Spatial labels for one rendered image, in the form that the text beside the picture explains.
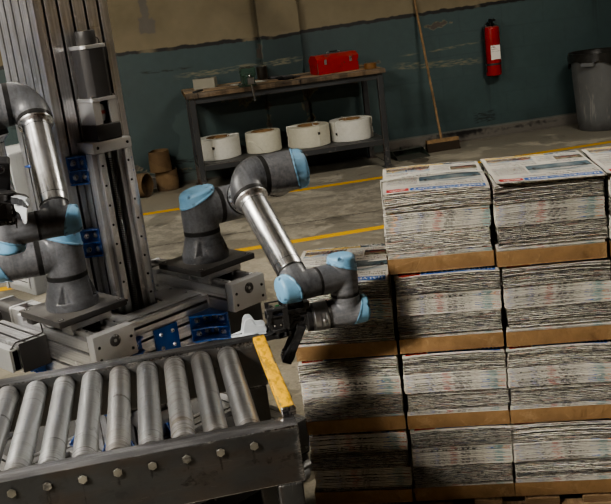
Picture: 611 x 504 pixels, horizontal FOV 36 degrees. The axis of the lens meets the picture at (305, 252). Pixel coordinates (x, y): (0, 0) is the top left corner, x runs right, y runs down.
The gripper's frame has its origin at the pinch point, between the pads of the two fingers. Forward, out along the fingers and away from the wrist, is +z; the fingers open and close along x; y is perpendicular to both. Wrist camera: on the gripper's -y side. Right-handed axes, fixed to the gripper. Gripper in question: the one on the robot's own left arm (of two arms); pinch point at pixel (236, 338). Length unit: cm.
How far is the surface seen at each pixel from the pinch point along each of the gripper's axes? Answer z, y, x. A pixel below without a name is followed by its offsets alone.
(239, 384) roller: 3.2, 3.4, 38.5
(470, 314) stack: -64, -6, -2
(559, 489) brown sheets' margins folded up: -84, -60, 4
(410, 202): -51, 27, -7
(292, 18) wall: -137, 65, -663
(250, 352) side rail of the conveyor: -2.0, 0.7, 13.5
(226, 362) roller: 4.6, 3.2, 23.9
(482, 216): -69, 21, -2
